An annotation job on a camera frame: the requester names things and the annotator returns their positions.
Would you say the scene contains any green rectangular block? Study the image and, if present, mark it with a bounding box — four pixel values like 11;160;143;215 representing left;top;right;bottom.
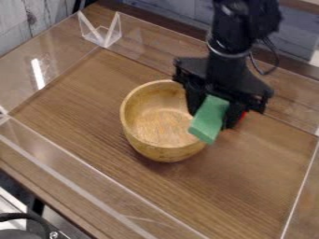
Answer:
189;95;230;144

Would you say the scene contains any red toy apple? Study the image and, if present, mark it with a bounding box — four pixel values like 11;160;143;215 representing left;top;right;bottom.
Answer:
240;111;249;120

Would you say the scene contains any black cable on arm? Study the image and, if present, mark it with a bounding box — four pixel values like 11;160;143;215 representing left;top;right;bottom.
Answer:
249;36;282;77

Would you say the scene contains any clear acrylic corner bracket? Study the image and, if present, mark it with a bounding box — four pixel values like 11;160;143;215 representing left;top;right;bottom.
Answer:
78;11;122;49

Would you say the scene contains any clear acrylic tray wall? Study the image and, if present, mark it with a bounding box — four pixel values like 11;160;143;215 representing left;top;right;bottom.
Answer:
0;112;209;239

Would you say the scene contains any brown wooden bowl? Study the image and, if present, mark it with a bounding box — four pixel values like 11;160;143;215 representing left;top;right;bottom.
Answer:
121;79;206;162

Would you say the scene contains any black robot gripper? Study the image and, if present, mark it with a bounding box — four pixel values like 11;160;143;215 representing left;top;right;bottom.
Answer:
174;57;274;130

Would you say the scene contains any black chair armrest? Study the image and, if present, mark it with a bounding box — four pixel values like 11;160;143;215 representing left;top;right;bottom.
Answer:
0;213;51;239

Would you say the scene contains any grey sofa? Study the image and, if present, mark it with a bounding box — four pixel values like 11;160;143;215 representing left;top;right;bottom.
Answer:
123;0;319;61

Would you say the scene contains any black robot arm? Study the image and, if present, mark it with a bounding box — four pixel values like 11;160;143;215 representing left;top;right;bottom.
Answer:
174;0;282;129

